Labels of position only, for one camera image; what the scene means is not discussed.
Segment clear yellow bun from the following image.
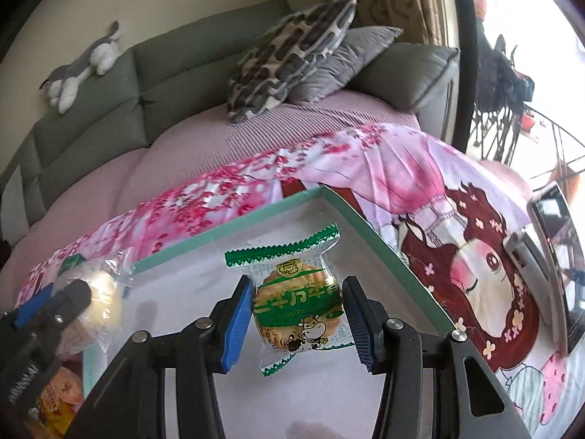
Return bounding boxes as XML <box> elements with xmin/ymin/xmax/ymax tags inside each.
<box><xmin>55</xmin><ymin>247</ymin><xmax>135</xmax><ymax>358</ymax></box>

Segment pink seat cover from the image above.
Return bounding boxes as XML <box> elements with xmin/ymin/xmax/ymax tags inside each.
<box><xmin>0</xmin><ymin>90</ymin><xmax>421</xmax><ymax>275</ymax></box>

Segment black white patterned pillow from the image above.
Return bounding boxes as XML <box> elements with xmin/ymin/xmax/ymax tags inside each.
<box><xmin>227</xmin><ymin>0</ymin><xmax>358</xmax><ymax>124</ymax></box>

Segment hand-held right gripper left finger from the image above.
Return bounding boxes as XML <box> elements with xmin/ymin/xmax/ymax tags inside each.
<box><xmin>64</xmin><ymin>275</ymin><xmax>256</xmax><ymax>439</ymax></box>

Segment grey velvet pillow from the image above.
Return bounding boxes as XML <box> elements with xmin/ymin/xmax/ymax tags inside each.
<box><xmin>288</xmin><ymin>26</ymin><xmax>405</xmax><ymax>106</ymax></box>

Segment green round cookie packet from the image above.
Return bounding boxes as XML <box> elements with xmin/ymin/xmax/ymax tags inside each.
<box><xmin>224</xmin><ymin>223</ymin><xmax>359</xmax><ymax>378</ymax></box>

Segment teal-edged white box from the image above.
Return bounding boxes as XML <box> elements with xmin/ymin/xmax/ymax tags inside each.
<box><xmin>81</xmin><ymin>184</ymin><xmax>460</xmax><ymax>439</ymax></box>

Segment orange yellow snack packet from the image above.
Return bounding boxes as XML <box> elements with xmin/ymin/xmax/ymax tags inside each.
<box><xmin>27</xmin><ymin>366</ymin><xmax>85</xmax><ymax>437</ymax></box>

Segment grey white plush dog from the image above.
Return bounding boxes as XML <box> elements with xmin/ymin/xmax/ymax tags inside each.
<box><xmin>39</xmin><ymin>20</ymin><xmax>123</xmax><ymax>115</ymax></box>

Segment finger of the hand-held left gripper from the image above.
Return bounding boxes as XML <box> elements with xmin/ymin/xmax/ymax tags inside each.
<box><xmin>11</xmin><ymin>284</ymin><xmax>56</xmax><ymax>330</ymax></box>
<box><xmin>27</xmin><ymin>279</ymin><xmax>92</xmax><ymax>345</ymax></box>

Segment black balcony railing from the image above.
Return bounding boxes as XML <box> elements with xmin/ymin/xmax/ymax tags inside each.
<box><xmin>471</xmin><ymin>101</ymin><xmax>585</xmax><ymax>184</ymax></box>

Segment grey tablet stand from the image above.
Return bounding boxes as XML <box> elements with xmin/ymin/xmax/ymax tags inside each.
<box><xmin>503</xmin><ymin>231</ymin><xmax>549</xmax><ymax>294</ymax></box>

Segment grey-green sofa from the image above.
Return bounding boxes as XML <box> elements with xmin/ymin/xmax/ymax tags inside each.
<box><xmin>0</xmin><ymin>0</ymin><xmax>461</xmax><ymax>248</ymax></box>

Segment dark hanging clothes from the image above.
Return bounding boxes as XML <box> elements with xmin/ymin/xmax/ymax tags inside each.
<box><xmin>475</xmin><ymin>18</ymin><xmax>535</xmax><ymax>115</ymax></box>

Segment pink printed blanket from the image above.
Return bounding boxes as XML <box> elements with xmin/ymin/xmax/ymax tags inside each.
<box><xmin>14</xmin><ymin>123</ymin><xmax>572</xmax><ymax>439</ymax></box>

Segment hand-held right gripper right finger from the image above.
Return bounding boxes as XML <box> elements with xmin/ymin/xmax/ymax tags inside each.
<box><xmin>341</xmin><ymin>275</ymin><xmax>535</xmax><ymax>439</ymax></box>

